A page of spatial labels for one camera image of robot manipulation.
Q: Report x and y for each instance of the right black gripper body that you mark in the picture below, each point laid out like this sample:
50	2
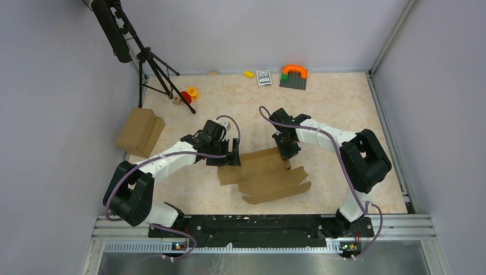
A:
286	149

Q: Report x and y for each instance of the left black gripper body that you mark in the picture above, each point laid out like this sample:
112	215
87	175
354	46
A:
220	147

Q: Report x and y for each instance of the brown cardboard box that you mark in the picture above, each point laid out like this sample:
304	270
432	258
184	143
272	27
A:
264	176
140	132

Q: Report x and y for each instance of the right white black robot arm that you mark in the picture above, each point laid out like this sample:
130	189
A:
360	155

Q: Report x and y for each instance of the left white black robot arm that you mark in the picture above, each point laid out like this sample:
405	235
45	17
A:
130	194

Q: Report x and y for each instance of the folded brown cardboard box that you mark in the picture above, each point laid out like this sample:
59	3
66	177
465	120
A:
140	132

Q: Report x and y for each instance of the playing card deck box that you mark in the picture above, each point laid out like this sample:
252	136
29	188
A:
263	77

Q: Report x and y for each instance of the red round toy disc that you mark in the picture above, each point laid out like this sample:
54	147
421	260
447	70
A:
186	97

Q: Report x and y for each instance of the yellow round toy disc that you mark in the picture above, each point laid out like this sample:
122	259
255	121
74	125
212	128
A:
193	93

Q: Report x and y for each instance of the small wooden cube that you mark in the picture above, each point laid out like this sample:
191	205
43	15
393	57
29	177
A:
177	101

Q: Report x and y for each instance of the grey building baseplate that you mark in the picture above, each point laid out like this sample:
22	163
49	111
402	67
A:
294	82

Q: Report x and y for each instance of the orange arch block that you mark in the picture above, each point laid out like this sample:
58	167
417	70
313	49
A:
292	68

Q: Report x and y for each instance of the yellow small block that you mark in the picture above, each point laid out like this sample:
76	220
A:
248	74

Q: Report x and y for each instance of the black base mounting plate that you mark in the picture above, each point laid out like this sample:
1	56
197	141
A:
271	231

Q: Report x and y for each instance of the black camera tripod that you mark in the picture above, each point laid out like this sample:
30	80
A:
119	30

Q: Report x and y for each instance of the aluminium frame rail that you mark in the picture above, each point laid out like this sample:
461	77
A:
119	237

